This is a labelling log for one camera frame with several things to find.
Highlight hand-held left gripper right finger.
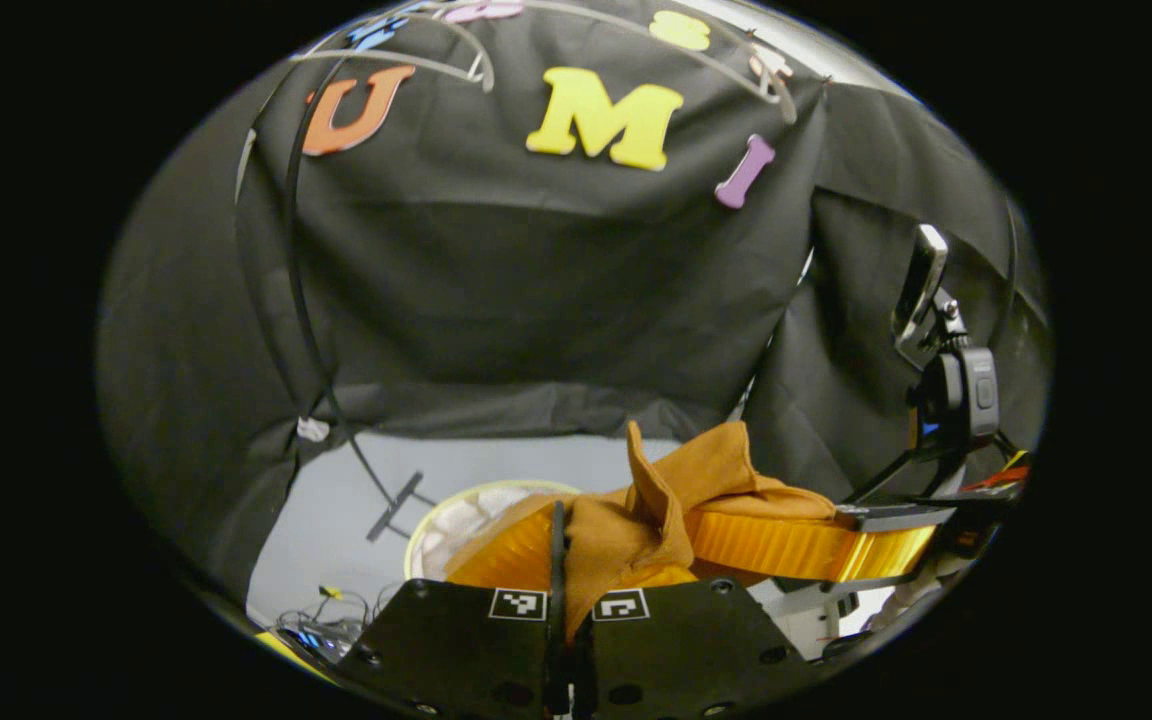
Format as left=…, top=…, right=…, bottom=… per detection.
left=574, top=562, right=819, bottom=720

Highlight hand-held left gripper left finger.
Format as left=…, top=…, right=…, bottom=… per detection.
left=336, top=498, right=574, bottom=720

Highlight white laundry hamper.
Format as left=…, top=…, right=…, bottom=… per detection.
left=403, top=479, right=587, bottom=583

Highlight brown shirt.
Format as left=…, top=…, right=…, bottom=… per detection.
left=560, top=420, right=838, bottom=643

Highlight white hanger with taped hook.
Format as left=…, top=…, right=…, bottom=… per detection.
left=524, top=0, right=799, bottom=125

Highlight black clothes rack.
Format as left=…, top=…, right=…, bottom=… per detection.
left=280, top=55, right=438, bottom=544

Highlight white plastic hanger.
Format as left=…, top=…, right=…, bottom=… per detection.
left=290, top=11, right=496, bottom=95

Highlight black backdrop cloth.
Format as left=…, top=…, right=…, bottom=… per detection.
left=94, top=0, right=1055, bottom=601

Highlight floor cables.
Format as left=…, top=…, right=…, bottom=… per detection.
left=274, top=584, right=379, bottom=656

